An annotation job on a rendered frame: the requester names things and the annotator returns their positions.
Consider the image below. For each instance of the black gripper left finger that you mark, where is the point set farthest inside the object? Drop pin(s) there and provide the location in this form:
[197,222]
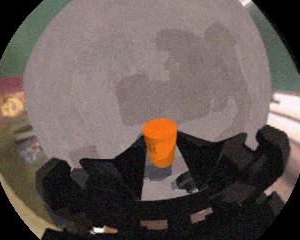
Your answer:
[128,167]

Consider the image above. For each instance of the dark grey round pedestal with silver shaft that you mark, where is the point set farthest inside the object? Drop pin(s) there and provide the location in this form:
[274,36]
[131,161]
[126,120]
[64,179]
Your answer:
[185,181]

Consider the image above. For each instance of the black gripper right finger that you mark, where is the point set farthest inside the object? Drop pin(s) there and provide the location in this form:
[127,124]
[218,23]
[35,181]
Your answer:
[202,157]

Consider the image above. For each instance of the orange knob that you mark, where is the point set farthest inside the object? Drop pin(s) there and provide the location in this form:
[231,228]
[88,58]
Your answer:
[160,138]

